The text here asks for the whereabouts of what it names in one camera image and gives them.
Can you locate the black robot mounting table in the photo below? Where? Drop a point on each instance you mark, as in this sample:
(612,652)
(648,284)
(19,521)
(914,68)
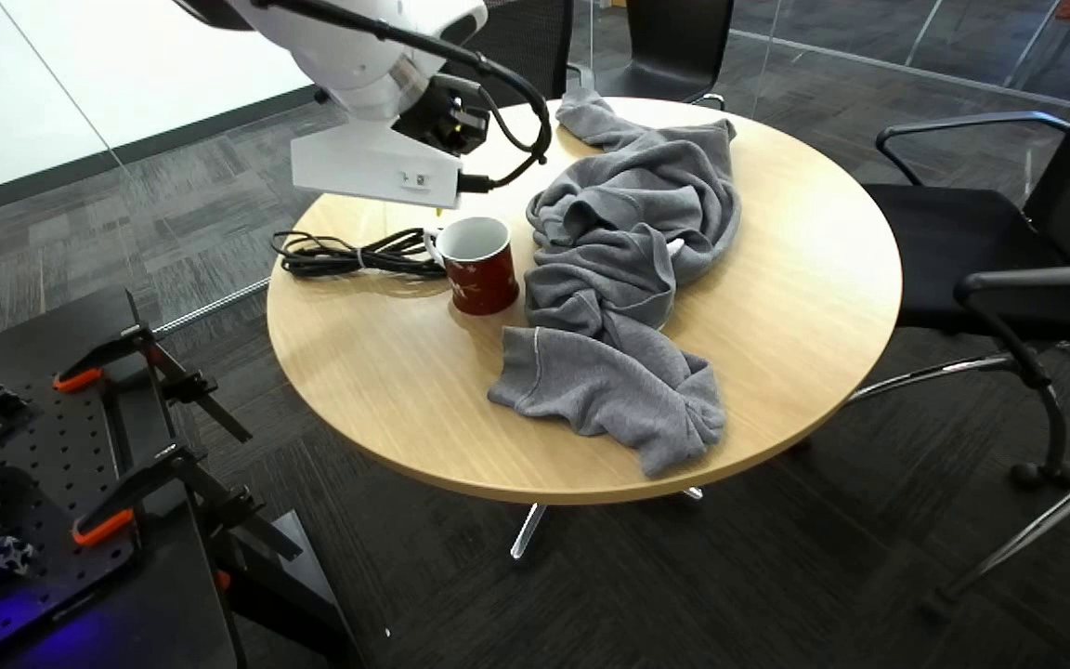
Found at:
(28,476)

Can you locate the chrome table base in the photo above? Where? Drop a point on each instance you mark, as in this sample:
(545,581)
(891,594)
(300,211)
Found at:
(530,528)

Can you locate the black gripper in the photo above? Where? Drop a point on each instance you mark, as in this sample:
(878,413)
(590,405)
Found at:
(455,114)

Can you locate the red and white mug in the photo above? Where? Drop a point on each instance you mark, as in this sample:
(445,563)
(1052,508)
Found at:
(485,282)

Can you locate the black mesh office chair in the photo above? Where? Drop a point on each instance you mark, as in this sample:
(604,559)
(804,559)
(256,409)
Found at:
(1032,347)
(523,39)
(687,39)
(994,246)

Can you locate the grey crumpled cloth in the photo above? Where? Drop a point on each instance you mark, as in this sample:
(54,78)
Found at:
(623,246)

